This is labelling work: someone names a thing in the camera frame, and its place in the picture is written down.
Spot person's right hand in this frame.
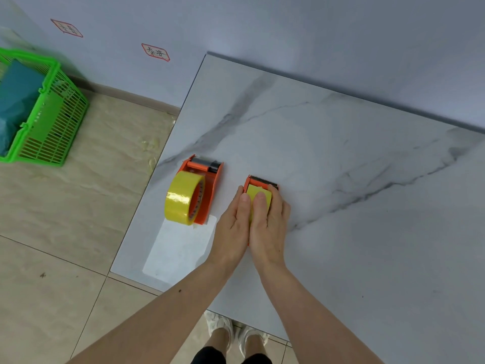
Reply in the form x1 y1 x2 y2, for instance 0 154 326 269
249 184 292 276

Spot small orange tape dispenser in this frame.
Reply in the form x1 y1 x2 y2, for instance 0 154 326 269
242 175 280 247

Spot green plastic basket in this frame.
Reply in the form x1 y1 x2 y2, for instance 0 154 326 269
0 47 90 167

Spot teal cloth bag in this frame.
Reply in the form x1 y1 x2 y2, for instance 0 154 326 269
0 58 46 157

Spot person's left forearm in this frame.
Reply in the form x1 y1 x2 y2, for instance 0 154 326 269
65 261 237 364

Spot large yellow tape roll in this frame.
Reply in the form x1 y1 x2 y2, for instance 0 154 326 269
164 171 206 226

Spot clear plastic sheet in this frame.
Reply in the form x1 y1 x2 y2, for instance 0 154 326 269
142 214 217 287

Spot person's black shorts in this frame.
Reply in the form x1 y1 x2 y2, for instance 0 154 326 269
190 346 273 364

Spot large orange tape dispenser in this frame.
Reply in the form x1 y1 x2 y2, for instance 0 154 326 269
176 154 225 226

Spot red-bordered wall label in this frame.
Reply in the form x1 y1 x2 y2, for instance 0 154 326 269
141 43 171 62
50 19 84 38

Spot person's left hand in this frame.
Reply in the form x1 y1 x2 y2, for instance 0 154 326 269
206 185 252 272

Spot small yellow tape roll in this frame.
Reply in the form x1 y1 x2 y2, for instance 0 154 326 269
246 184 273 225

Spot person's right forearm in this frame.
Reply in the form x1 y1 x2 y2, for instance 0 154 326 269
255 264 385 364

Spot person's white left shoe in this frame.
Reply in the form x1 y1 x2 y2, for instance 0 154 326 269
204 311 234 354

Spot person's white right shoe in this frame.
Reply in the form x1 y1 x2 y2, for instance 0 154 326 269
238 325 270 357

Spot person's white shoe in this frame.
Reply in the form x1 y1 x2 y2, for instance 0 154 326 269
238 325 270 357
204 311 234 354

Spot brown baseboard strip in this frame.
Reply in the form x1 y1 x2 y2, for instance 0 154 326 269
68 75 182 116

